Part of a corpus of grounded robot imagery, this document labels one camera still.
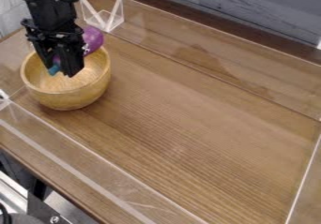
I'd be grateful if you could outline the purple toy eggplant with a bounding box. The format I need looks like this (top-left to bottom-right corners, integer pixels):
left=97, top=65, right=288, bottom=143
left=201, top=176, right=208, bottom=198
left=48, top=26, right=104, bottom=76

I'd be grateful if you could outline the clear acrylic corner bracket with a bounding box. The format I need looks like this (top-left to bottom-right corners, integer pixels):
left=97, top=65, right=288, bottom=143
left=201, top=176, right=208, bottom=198
left=80, top=0, right=124, bottom=33

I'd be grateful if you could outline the black metal table bracket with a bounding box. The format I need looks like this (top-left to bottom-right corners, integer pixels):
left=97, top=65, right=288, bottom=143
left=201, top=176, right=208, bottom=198
left=26, top=193, right=72, bottom=224

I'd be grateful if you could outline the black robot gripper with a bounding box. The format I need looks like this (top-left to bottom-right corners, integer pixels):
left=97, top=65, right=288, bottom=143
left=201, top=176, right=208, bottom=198
left=21, top=0, right=84, bottom=78

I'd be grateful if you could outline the brown wooden bowl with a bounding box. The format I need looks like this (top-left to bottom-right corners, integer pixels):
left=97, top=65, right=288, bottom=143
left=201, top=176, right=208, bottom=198
left=20, top=47, right=111, bottom=111

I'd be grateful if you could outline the clear acrylic tray wall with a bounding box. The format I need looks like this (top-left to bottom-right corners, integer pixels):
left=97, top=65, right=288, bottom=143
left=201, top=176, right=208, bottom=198
left=0, top=1, right=321, bottom=224

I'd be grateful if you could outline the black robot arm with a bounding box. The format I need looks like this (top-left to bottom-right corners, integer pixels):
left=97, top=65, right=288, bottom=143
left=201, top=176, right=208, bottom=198
left=21, top=0, right=85, bottom=78

